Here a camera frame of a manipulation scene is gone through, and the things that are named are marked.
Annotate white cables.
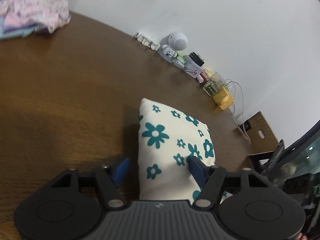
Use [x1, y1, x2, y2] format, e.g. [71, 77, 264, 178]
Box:
[224, 80, 252, 144]

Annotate black tablet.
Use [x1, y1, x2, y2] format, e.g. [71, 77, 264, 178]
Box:
[264, 139, 285, 178]

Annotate yellow mug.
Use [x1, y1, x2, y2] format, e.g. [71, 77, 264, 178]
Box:
[212, 87, 235, 110]

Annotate purple garment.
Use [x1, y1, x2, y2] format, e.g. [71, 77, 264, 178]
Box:
[2, 14, 38, 33]

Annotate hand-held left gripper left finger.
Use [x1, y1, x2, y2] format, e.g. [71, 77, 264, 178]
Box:
[51, 157, 130, 209]

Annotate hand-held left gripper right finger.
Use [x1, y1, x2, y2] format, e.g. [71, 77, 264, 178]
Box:
[187, 156, 270, 208]

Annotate small black device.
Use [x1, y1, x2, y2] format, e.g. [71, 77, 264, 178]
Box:
[189, 52, 205, 67]

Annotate black monitor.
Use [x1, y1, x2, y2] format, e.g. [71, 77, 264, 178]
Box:
[265, 120, 320, 195]

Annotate white robot figurine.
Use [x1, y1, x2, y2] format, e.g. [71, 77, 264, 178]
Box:
[158, 31, 188, 63]

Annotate light blue garment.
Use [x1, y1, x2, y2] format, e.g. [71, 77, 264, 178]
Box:
[0, 15, 35, 40]

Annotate white connector strip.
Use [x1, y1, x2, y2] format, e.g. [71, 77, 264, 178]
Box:
[135, 32, 160, 52]

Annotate cream green floral dress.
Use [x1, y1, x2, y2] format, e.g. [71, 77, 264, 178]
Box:
[138, 98, 234, 204]

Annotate clear glass cup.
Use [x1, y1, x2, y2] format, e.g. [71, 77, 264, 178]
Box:
[203, 72, 229, 97]

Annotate grey tin box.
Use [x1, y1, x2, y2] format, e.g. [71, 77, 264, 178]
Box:
[182, 56, 203, 78]

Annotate small white green boxes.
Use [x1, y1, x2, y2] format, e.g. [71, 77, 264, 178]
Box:
[174, 54, 187, 68]

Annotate pink floral garment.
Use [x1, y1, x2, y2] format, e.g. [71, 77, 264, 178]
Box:
[0, 0, 72, 33]

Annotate brown cardboard stand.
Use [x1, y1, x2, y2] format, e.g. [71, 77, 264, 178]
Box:
[246, 111, 280, 175]

